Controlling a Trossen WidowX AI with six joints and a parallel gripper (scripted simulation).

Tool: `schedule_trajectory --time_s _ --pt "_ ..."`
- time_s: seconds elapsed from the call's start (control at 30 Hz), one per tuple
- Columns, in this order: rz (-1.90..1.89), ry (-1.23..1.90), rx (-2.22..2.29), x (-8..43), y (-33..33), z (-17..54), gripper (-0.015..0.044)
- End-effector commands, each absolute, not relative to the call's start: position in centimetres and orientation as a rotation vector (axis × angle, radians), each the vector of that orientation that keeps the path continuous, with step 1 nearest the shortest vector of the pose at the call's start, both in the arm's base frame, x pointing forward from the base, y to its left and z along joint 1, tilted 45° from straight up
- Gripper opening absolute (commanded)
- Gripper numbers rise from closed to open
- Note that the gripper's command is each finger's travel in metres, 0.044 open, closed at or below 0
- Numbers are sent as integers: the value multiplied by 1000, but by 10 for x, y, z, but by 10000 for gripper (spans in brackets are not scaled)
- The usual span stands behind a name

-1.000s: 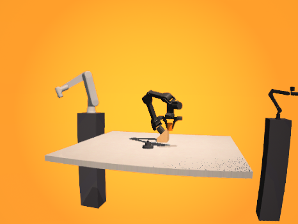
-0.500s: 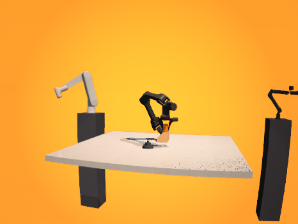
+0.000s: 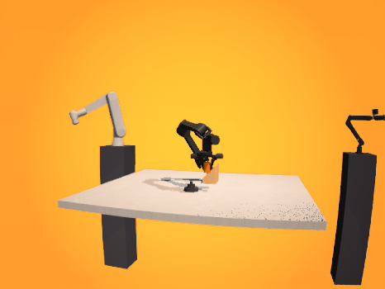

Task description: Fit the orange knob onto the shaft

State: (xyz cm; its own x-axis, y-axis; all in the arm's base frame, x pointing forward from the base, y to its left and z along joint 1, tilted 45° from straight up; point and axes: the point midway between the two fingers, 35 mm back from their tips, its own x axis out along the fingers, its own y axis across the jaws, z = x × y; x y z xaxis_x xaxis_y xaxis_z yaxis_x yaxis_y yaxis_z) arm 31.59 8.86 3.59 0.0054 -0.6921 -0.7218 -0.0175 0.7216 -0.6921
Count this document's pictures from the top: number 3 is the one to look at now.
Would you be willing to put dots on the orange knob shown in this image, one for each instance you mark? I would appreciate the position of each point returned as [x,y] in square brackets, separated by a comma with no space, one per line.
[207,167]

